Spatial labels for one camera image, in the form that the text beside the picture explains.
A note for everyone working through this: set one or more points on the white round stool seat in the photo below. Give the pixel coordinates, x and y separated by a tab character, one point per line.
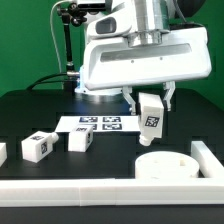
166	165

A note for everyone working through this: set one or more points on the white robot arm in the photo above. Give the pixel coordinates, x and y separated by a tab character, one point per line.
130	43

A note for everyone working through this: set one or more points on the white L-shaped fence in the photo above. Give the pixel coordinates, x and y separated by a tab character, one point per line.
207	188

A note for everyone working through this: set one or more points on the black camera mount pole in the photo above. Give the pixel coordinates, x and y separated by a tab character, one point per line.
70	15

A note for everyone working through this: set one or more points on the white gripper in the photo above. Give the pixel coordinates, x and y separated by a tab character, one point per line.
111	63

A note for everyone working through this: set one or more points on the white marker sheet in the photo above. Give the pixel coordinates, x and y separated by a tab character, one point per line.
99	123

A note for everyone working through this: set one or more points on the white block at left edge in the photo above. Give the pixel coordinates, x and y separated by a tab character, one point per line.
3	153

